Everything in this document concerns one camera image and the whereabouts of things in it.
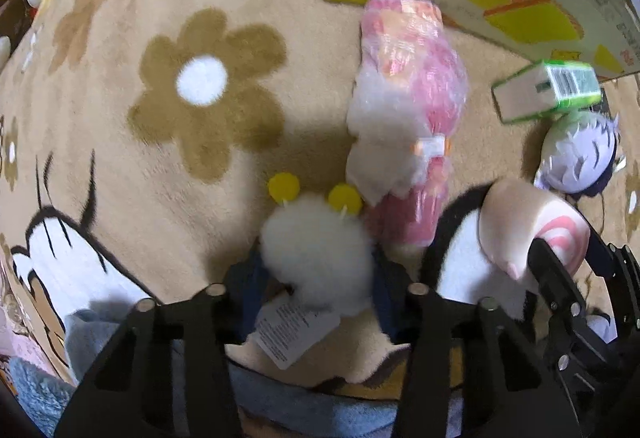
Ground purple haired round plush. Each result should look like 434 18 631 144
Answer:
532 110 623 199

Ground pink plush in plastic bag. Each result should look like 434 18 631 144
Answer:
345 0 471 246

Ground black white plush swirl cheek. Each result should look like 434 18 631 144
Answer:
419 178 593 319

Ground green and white carton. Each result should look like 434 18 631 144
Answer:
491 59 602 124

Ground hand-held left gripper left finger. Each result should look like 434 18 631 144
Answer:
54 252 273 438

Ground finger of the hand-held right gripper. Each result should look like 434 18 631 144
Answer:
529 238 608 438
584 227 640 371

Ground beige flower rug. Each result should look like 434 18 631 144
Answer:
0 0 640 399

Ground white fluffy plush yellow antennae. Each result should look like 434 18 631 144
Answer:
247 172 377 370

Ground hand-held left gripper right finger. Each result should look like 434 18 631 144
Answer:
370 248 585 438

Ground grey-blue fleece blanket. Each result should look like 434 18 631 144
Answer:
9 308 461 438

